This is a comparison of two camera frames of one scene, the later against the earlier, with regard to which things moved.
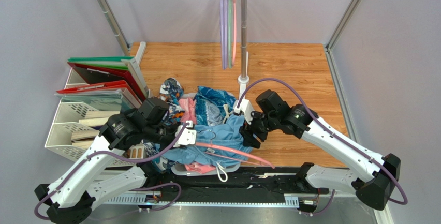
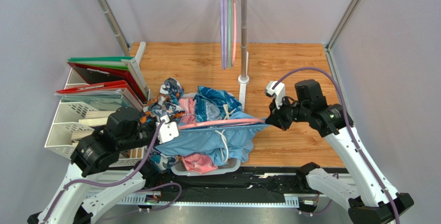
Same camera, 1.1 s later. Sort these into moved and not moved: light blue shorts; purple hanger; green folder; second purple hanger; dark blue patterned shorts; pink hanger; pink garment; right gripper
Moved: pink garment; right gripper; pink hanger
Not moved: second purple hanger; light blue shorts; purple hanger; green folder; dark blue patterned shorts
